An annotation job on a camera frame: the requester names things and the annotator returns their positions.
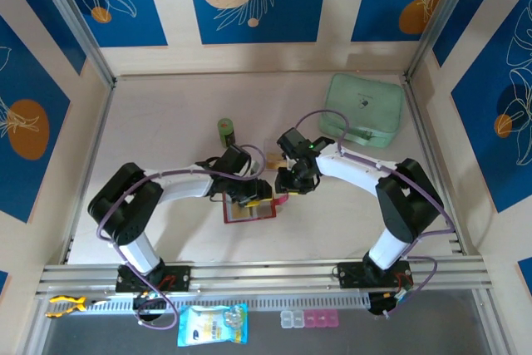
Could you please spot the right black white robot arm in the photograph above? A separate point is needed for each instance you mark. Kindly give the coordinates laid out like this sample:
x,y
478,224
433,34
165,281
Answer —
x,y
407,205

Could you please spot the aluminium frame post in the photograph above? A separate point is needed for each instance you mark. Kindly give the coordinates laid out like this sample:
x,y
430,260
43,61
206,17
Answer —
x,y
441,18
76,18

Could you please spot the blue plastic snack bag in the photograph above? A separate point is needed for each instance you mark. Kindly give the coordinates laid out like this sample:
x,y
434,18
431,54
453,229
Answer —
x,y
212,326

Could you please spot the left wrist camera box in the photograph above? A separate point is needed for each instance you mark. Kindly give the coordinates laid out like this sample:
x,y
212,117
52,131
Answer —
x,y
234,159

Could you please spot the mint green zip pouch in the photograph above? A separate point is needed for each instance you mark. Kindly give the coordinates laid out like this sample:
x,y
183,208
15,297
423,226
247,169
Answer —
x,y
370,97

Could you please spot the white and pink pill organizer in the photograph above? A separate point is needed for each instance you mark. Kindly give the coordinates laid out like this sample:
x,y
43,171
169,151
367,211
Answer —
x,y
309,319

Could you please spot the aluminium table edge rail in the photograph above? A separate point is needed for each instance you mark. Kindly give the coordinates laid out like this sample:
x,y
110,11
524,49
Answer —
x,y
95,139
414,101

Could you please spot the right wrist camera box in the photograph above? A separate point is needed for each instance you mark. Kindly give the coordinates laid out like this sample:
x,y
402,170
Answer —
x,y
293,142

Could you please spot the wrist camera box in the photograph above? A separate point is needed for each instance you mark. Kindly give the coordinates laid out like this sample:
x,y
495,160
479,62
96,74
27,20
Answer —
x,y
293,142
234,159

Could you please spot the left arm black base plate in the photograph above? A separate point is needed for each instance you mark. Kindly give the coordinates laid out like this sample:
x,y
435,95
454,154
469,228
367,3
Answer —
x,y
183,278

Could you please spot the aluminium mounting rail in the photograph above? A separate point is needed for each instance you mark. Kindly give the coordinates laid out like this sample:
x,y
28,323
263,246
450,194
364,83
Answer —
x,y
266,274

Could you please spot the grey metal sheet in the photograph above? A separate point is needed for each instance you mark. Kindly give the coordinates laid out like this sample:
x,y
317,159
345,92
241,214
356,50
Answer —
x,y
374,338

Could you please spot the red leather card holder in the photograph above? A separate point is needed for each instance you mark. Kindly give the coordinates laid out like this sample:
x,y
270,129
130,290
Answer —
x,y
264,213

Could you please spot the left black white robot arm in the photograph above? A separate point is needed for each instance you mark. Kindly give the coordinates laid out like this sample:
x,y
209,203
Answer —
x,y
124,213

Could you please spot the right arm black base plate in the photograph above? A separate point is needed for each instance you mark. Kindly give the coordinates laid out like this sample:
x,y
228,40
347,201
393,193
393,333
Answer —
x,y
349,275

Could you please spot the gold VIP card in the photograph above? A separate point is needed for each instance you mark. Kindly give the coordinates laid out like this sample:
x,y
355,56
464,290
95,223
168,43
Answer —
x,y
275,161

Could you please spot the green cylindrical bottle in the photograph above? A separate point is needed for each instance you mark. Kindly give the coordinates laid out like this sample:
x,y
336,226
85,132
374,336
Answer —
x,y
226,130

